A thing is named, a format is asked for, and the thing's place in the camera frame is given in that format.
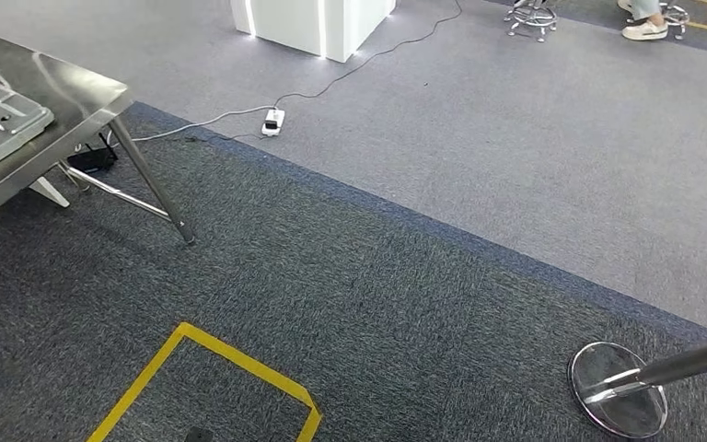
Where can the white lit display plinth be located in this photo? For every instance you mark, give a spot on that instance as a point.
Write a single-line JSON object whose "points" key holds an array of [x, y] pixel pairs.
{"points": [[304, 24]]}

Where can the chrome barrier stanchion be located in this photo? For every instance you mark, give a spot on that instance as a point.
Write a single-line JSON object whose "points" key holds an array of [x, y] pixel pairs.
{"points": [[622, 396]]}

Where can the black power adapter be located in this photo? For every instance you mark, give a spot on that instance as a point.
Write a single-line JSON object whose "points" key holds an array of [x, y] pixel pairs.
{"points": [[91, 160]]}

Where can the black robot body part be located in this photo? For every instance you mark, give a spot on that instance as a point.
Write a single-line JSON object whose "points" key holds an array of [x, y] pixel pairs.
{"points": [[198, 435]]}

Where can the stamped sheet metal panel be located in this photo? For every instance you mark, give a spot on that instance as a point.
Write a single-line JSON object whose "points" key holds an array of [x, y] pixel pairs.
{"points": [[0, 128]]}

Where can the stainless steel workbench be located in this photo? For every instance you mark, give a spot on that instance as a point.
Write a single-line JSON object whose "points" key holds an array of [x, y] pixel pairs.
{"points": [[73, 97]]}

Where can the person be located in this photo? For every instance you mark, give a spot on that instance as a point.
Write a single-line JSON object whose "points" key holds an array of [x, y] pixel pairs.
{"points": [[646, 27]]}

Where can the chrome stool base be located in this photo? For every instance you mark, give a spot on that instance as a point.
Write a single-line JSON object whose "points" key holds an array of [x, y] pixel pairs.
{"points": [[675, 15], [533, 18]]}

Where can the white power strip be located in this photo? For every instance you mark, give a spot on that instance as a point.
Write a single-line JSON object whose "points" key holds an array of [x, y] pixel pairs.
{"points": [[273, 122]]}

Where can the yellow floor tape square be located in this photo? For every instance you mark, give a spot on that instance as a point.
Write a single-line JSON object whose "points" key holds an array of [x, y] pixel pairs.
{"points": [[146, 378]]}

